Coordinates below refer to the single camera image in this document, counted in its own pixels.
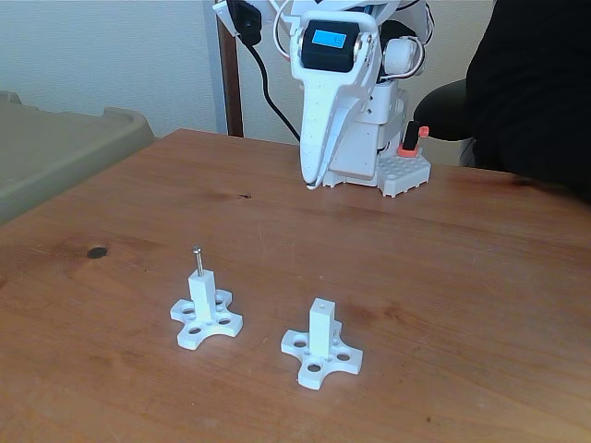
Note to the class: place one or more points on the silver metal screw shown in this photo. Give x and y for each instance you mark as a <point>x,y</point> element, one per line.
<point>199,263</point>

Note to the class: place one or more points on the orange and black clamp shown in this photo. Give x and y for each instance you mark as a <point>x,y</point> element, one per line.
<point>411,138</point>

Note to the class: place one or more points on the black office chair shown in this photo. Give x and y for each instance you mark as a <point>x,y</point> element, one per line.
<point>443,111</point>

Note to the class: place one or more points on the beige plastic bin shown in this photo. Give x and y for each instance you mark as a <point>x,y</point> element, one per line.
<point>55,147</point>

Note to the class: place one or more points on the black camera on white bracket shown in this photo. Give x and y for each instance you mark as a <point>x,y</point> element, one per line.
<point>247,20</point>

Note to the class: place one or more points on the white perforated base plate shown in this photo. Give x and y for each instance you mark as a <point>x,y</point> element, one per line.
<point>406,173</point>

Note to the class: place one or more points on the white cross-base post stand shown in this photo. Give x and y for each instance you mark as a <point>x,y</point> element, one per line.
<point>321,327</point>
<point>202,295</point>

